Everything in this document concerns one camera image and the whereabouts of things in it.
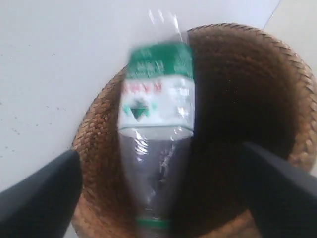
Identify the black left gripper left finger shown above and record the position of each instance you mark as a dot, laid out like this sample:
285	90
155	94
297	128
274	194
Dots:
42	205

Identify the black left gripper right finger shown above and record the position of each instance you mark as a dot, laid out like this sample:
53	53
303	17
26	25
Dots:
282	198

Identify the clear plastic bottle green label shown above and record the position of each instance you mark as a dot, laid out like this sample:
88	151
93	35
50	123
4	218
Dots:
156	122

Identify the brown woven wicker basket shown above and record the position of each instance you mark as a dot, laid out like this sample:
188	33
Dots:
251	86

